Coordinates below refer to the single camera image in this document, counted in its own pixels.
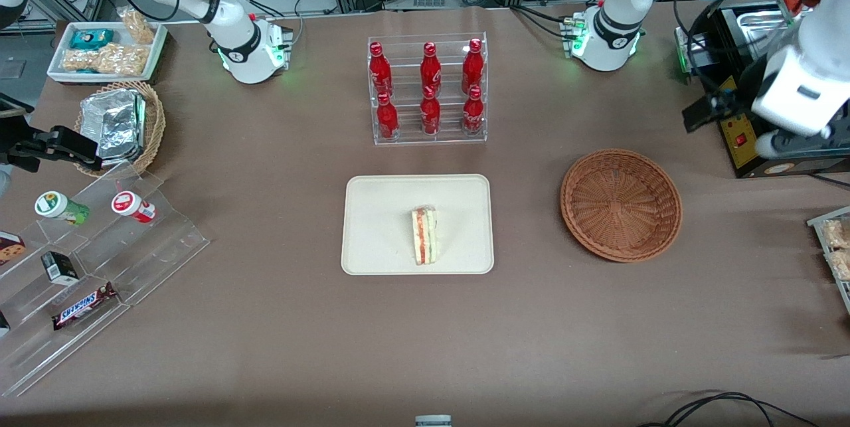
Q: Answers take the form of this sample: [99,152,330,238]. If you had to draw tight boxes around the small black box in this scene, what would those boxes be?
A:
[41,251,80,286]

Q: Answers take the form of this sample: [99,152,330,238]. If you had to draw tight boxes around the clear acrylic bottle rack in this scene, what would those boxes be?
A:
[367,33,489,146]

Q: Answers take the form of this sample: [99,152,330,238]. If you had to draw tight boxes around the snickers chocolate bar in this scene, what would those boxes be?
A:
[52,282,118,331]

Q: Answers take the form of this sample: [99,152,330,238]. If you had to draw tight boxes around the green drink cup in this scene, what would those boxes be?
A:
[35,191,91,226]

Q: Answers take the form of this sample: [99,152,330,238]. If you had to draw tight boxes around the small clear peanut bag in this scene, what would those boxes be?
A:
[117,7,156,45]

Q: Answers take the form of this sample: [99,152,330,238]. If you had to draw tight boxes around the white snack tray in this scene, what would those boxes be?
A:
[46,21,169,84]

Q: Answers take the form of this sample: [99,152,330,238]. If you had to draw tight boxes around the red cola bottle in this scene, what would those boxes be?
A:
[462,84,485,136]
[377,92,400,141]
[369,41,393,97]
[462,38,485,92]
[420,86,442,136]
[420,41,443,92]

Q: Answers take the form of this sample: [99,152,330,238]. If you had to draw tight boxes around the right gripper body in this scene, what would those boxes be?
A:
[0,94,35,166]

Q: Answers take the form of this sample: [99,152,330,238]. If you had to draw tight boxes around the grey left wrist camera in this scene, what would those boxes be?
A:
[755,128,835,161]

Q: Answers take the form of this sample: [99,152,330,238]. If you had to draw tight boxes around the triangular sandwich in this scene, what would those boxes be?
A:
[410,206,440,267]

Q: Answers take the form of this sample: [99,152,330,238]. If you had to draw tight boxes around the large clear peanut bag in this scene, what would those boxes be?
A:
[61,43,148,77]

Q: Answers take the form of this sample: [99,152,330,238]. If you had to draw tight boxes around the cream plastic tray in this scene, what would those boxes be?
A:
[341,174,495,276]

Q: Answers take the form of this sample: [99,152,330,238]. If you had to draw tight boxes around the brown cookie box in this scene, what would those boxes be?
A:
[0,231,27,267]

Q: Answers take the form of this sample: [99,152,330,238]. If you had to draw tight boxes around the small tan wicker basket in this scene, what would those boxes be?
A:
[73,80,167,177]

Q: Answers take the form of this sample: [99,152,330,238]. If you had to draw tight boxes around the silver foil packet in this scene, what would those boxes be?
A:
[79,88,147,163]

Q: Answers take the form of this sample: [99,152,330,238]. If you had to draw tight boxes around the red drink cup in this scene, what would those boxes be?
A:
[111,191,157,224]

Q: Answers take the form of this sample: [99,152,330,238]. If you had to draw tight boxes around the clear acrylic tiered stand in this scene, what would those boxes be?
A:
[0,161,211,398]

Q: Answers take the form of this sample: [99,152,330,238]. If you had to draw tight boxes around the large brown wicker basket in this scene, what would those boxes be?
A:
[560,149,683,263]

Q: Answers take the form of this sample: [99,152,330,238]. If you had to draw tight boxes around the black and yellow appliance box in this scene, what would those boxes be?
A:
[676,1,850,179]

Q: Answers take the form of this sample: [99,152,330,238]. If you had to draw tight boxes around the teal snack packet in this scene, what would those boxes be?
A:
[70,29,115,50]

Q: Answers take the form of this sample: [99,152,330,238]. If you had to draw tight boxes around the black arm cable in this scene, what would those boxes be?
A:
[669,0,766,109]

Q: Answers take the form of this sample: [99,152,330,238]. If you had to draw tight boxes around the black floor cable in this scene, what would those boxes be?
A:
[636,391,819,427]

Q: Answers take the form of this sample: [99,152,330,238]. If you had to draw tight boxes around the tray with rice snacks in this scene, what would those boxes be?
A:
[806,205,850,316]

